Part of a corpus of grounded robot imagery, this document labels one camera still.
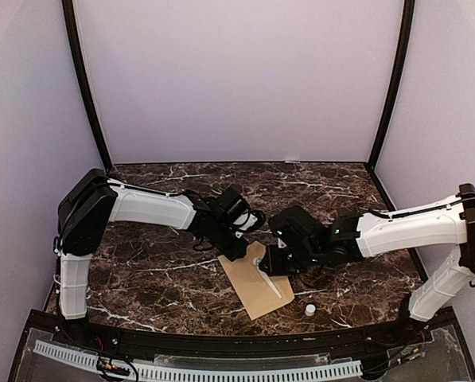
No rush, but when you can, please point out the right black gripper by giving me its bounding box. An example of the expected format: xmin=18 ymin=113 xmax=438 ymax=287
xmin=259 ymin=244 xmax=321 ymax=277

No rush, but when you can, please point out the white letter paper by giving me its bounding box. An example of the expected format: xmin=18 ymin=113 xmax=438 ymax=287
xmin=258 ymin=269 xmax=282 ymax=299

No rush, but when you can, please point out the brown kraft envelope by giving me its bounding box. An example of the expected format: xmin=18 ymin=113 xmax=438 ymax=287
xmin=218 ymin=242 xmax=294 ymax=320

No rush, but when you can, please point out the white glue bottle cap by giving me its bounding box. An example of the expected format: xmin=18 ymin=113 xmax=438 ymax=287
xmin=305 ymin=304 xmax=316 ymax=317

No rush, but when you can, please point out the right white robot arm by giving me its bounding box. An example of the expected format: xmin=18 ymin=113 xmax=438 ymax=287
xmin=255 ymin=183 xmax=475 ymax=345

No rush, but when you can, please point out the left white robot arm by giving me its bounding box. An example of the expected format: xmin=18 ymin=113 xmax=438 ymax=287
xmin=53 ymin=169 xmax=257 ymax=347

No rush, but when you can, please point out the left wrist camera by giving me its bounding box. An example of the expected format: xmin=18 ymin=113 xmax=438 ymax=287
xmin=231 ymin=210 xmax=266 ymax=238

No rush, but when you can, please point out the black front frame rail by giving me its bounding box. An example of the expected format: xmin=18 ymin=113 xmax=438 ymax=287
xmin=34 ymin=311 xmax=432 ymax=361

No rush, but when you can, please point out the white slotted cable duct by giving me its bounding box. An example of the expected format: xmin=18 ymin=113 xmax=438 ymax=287
xmin=33 ymin=340 xmax=363 ymax=381

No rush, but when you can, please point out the right black corner post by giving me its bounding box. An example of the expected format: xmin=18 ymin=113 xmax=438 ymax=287
xmin=367 ymin=0 xmax=415 ymax=173

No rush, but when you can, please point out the black corner post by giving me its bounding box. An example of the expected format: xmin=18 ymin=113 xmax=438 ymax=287
xmin=61 ymin=0 xmax=113 ymax=172
xmin=367 ymin=0 xmax=415 ymax=173

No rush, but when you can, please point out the left black corner post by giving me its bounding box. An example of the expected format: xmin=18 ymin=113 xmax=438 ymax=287
xmin=61 ymin=0 xmax=113 ymax=172

